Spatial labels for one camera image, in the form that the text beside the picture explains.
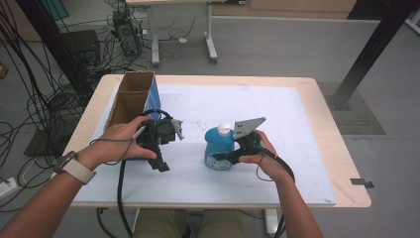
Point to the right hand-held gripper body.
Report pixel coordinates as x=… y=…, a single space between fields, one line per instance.
x=247 y=132

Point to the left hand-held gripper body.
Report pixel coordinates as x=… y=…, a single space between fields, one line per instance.
x=161 y=132

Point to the blue bottle with white cap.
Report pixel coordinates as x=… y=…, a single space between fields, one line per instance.
x=218 y=142

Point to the blue cardboard box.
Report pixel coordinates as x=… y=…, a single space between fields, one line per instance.
x=132 y=102

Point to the person's right hand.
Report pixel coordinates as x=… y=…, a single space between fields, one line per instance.
x=267 y=162

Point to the person's left hand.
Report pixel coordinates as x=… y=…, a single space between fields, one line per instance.
x=112 y=145

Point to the white foam board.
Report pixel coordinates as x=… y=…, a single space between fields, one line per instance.
x=198 y=188

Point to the white table leg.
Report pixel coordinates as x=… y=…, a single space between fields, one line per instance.
x=271 y=221
x=136 y=218

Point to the person's left leg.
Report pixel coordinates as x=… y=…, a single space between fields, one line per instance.
x=158 y=224

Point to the person's leg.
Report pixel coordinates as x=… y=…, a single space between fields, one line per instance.
x=158 y=224
x=221 y=224

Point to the person's right leg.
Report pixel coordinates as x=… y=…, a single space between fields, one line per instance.
x=221 y=224

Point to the wristwatch with beige band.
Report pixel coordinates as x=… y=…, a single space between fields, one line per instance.
x=77 y=170

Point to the small white object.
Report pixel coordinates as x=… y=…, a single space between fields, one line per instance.
x=182 y=40

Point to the light wooden table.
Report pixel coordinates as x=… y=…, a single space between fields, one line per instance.
x=343 y=158

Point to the black computer tower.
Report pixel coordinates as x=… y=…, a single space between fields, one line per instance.
x=127 y=36

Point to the white desk with legs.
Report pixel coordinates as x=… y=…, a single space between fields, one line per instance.
x=208 y=33

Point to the dark grey floor mat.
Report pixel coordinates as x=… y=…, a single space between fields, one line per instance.
x=356 y=122

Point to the black box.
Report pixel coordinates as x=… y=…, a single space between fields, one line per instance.
x=81 y=46

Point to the black floor plate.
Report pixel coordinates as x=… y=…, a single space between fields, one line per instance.
x=43 y=145

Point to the black tape piece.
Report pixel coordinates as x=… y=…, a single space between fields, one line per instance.
x=361 y=182

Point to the white power strip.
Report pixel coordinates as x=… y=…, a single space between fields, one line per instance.
x=7 y=187

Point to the teal panel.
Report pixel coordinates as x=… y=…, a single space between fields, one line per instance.
x=56 y=8

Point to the black metal post with foot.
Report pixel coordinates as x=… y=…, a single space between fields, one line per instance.
x=373 y=46

